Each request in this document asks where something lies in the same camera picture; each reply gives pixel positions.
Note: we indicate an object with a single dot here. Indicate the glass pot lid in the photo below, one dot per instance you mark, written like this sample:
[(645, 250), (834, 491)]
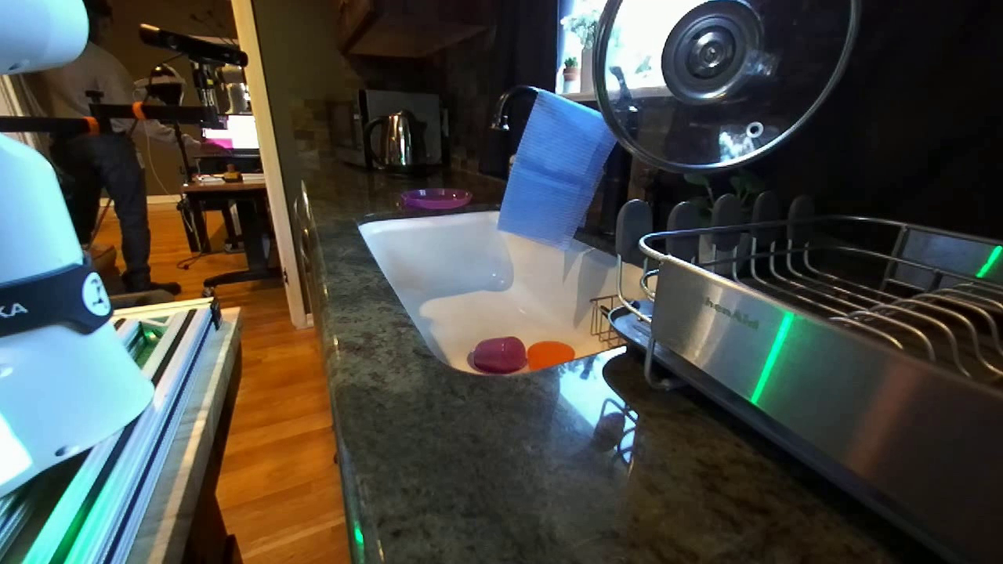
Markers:
[(722, 74)]

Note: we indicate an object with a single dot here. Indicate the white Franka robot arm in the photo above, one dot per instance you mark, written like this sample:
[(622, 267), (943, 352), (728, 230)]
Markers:
[(51, 346)]

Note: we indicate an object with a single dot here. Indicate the blue dish cloth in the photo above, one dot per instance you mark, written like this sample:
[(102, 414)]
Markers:
[(552, 168)]

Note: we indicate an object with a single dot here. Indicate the stainless steel dish rack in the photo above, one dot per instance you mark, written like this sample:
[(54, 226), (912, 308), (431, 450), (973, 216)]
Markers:
[(827, 396)]

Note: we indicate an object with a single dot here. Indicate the white kitchen sink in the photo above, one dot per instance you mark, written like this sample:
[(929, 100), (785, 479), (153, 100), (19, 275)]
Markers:
[(450, 263)]

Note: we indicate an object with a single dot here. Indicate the purple plastic cup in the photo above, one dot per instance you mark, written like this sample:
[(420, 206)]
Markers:
[(497, 355)]

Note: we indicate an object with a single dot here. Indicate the orange plastic cup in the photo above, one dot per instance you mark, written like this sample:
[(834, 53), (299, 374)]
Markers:
[(549, 355)]

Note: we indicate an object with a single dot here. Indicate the purple plastic bowl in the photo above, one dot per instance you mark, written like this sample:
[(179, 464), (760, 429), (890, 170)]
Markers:
[(434, 199)]

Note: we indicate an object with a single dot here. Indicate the stainless steel kettle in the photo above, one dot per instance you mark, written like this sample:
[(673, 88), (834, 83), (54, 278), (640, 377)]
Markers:
[(395, 142)]

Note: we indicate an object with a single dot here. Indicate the bright window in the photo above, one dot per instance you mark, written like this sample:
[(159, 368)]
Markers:
[(572, 34)]

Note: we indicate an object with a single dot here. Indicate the dark wooden table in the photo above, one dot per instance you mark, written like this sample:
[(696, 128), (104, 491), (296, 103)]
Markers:
[(223, 199)]

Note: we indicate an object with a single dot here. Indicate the bright computer monitor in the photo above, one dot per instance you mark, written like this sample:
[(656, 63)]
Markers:
[(232, 133)]

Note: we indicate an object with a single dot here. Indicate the person in dark trousers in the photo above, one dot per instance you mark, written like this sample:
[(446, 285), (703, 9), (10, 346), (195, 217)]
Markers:
[(111, 178)]

